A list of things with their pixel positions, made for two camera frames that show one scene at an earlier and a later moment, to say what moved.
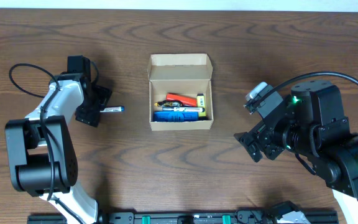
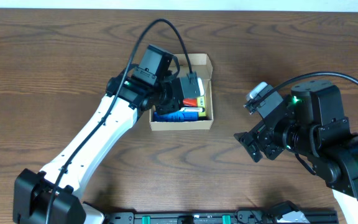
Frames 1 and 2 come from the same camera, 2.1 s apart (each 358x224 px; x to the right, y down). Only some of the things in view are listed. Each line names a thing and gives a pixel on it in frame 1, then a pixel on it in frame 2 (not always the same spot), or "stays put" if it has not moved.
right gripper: (263, 137) stays put
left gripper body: (93, 106) → (187, 88)
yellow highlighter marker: (201, 102) stays put
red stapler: (185, 101) stays put
